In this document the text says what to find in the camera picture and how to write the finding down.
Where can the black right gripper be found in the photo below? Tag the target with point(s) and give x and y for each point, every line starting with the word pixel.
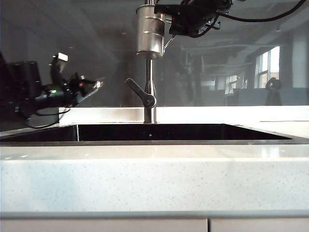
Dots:
pixel 198 17

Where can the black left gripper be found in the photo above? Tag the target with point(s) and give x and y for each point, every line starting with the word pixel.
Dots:
pixel 60 95

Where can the stainless steel ribbed mug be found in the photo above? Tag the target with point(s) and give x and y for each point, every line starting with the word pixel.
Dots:
pixel 149 36

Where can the brushed steel faucet lever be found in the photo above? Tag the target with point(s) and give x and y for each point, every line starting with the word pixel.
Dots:
pixel 135 87

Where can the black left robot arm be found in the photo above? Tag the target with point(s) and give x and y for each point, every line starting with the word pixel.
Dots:
pixel 21 79

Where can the brushed steel faucet column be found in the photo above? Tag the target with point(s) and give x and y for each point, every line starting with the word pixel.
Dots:
pixel 150 72

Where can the black sink basin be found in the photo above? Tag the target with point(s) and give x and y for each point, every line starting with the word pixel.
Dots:
pixel 154 134

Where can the wide grey cabinet door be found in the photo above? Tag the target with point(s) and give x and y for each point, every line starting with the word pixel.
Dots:
pixel 103 226

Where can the narrow grey cabinet door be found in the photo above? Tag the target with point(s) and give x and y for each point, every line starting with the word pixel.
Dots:
pixel 260 226

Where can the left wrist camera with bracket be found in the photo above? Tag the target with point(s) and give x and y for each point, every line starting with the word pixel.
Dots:
pixel 63 57

